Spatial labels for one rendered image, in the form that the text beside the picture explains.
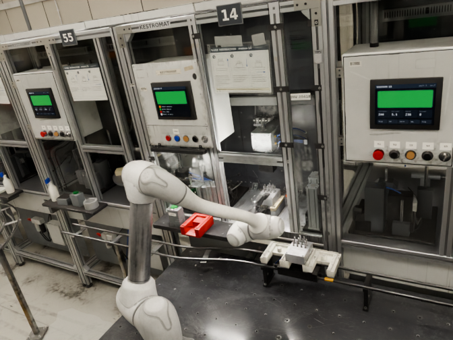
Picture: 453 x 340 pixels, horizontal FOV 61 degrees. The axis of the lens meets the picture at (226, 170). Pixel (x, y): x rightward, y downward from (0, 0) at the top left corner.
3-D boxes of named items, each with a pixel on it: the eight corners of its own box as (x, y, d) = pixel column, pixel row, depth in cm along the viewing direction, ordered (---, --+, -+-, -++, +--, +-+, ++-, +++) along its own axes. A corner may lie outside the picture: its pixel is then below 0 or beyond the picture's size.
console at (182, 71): (147, 146, 221) (127, 65, 203) (176, 130, 244) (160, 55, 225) (209, 150, 201) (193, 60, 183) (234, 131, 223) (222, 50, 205)
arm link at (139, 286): (131, 336, 170) (109, 313, 186) (162, 324, 181) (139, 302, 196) (137, 166, 154) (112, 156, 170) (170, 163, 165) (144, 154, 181)
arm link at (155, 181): (192, 182, 159) (173, 175, 169) (161, 162, 147) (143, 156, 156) (176, 210, 157) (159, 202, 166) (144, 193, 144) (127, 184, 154)
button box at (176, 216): (170, 226, 226) (165, 208, 221) (177, 219, 232) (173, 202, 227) (180, 228, 222) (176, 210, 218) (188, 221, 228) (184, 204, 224)
